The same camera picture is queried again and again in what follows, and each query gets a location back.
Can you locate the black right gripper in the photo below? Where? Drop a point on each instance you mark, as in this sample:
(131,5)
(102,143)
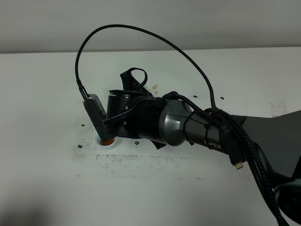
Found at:
(134,112)

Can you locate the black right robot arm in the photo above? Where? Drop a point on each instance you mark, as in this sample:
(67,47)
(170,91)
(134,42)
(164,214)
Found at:
(271,146)

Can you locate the near light blue teacup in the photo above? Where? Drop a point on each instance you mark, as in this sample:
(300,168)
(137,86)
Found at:
(108,145)

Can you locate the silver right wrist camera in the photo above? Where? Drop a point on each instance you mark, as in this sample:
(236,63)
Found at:
(97,114)

